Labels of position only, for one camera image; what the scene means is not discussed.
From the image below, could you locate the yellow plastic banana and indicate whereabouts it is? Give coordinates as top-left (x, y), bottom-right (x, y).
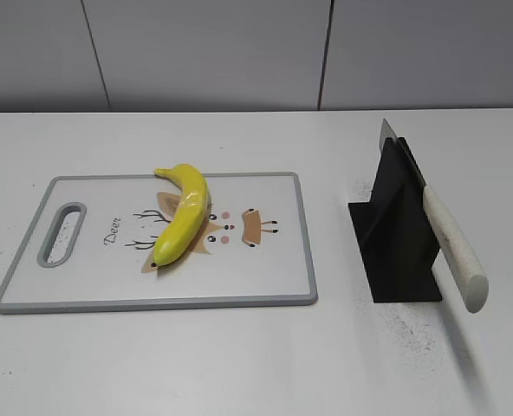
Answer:
top-left (151, 164), bottom-right (210, 268)

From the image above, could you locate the white-handled kitchen knife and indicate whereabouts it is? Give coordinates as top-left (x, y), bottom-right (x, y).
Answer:
top-left (379, 120), bottom-right (489, 314)

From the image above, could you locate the black knife stand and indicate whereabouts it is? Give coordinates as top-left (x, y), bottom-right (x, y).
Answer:
top-left (347, 137), bottom-right (442, 303)

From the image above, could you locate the white grey-rimmed cutting board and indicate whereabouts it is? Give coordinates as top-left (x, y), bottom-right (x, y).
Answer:
top-left (0, 172), bottom-right (317, 315)

